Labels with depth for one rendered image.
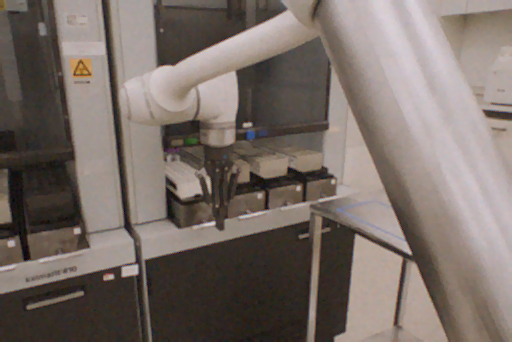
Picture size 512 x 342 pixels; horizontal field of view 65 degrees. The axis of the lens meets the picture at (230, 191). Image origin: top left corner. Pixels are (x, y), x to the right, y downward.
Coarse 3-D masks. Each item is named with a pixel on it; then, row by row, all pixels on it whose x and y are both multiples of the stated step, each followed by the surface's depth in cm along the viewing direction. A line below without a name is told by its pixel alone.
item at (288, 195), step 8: (256, 184) 136; (264, 184) 133; (272, 184) 131; (280, 184) 132; (288, 184) 133; (296, 184) 134; (272, 192) 130; (280, 192) 132; (288, 192) 133; (296, 192) 135; (272, 200) 131; (280, 200) 133; (288, 200) 134; (296, 200) 136; (272, 208) 132; (280, 208) 128; (288, 208) 129; (296, 208) 131
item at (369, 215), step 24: (384, 192) 121; (312, 216) 112; (336, 216) 104; (360, 216) 103; (384, 216) 103; (312, 240) 114; (384, 240) 90; (312, 264) 116; (408, 264) 138; (312, 288) 119; (312, 312) 122; (312, 336) 125; (384, 336) 140; (408, 336) 140
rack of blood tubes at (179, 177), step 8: (168, 168) 134; (176, 168) 134; (184, 168) 134; (192, 168) 133; (168, 176) 127; (176, 176) 125; (184, 176) 125; (192, 176) 124; (208, 176) 124; (168, 184) 129; (176, 184) 135; (184, 184) 118; (192, 184) 120; (208, 184) 122; (176, 192) 122; (184, 192) 119; (192, 192) 120; (200, 192) 122
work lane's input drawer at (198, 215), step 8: (168, 192) 127; (168, 200) 125; (176, 200) 122; (184, 200) 118; (192, 200) 118; (200, 200) 119; (168, 208) 127; (176, 208) 119; (184, 208) 116; (192, 208) 118; (200, 208) 119; (208, 208) 120; (176, 216) 121; (184, 216) 117; (192, 216) 118; (200, 216) 120; (208, 216) 121; (184, 224) 118; (192, 224) 119; (200, 224) 120; (208, 224) 117
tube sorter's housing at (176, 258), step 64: (128, 0) 102; (128, 64) 107; (128, 128) 112; (128, 192) 118; (192, 256) 122; (256, 256) 134; (320, 256) 149; (192, 320) 129; (256, 320) 143; (320, 320) 159
